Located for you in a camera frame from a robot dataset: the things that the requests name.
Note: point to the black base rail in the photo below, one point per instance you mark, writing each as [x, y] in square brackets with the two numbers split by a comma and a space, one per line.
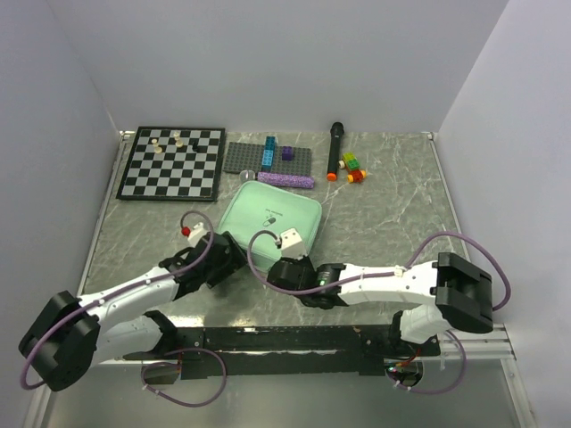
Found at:
[292, 350]

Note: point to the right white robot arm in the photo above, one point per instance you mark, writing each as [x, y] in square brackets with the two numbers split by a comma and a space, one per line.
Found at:
[447, 293]

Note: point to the purple glitter microphone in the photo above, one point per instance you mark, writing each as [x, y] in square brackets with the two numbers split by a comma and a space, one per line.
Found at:
[278, 180]

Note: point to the black white chessboard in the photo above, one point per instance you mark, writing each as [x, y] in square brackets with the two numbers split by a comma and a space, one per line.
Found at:
[177, 174]

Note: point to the grey building baseplate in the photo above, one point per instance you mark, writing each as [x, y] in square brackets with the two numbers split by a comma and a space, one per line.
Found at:
[244, 156]

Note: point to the blue brick stack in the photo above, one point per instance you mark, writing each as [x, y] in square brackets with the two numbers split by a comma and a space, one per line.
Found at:
[268, 153]

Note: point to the colourful brick toy car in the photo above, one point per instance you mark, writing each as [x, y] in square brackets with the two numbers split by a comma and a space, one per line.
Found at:
[348, 162]

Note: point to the purple building brick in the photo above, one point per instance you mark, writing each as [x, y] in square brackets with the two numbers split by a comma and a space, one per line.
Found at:
[287, 153]

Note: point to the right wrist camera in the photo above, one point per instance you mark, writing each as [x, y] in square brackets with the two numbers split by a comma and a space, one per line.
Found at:
[291, 245]

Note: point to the mint green medicine case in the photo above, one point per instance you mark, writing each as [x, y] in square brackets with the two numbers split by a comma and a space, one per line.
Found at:
[257, 206]

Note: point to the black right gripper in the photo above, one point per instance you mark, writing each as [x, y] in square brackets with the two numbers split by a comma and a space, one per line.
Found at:
[304, 260]

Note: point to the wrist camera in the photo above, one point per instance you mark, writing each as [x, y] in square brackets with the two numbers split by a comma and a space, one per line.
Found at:
[195, 233]
[291, 245]

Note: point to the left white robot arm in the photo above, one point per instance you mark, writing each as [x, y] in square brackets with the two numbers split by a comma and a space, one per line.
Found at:
[70, 335]

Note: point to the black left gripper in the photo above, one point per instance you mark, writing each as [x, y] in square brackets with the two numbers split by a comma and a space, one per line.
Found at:
[232, 260]

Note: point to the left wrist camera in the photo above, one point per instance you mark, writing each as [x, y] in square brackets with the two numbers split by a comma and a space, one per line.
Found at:
[195, 233]

